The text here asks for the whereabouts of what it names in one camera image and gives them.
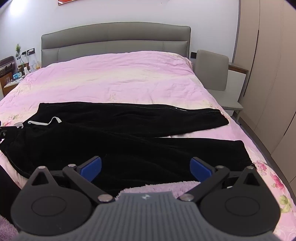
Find grey upholstered bed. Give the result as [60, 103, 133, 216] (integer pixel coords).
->
[41, 22, 296, 193]

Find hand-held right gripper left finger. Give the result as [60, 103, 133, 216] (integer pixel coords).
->
[31, 156, 115, 205]

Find black pants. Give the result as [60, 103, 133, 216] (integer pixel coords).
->
[0, 102, 256, 197]

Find wooden bedside table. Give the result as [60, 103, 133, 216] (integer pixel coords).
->
[1, 74, 25, 98]

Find purple fluffy cloth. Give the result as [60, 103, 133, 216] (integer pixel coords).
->
[0, 180, 201, 238]

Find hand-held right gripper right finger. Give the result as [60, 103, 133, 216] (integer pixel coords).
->
[179, 157, 263, 202]

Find dark cloth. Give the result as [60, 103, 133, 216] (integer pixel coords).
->
[0, 162, 22, 224]

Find red wall picture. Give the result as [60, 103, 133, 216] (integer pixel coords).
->
[57, 0, 88, 6]

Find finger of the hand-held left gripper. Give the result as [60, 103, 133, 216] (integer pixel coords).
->
[0, 126, 21, 141]

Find beige wardrobe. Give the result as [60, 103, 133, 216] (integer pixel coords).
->
[232, 0, 296, 186]

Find white bedside table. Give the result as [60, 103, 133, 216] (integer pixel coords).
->
[225, 62, 249, 116]

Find brown striped suitcase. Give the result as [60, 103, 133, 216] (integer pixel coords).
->
[0, 56, 16, 82]

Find grey chair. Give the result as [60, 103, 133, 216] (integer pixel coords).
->
[194, 49, 244, 121]

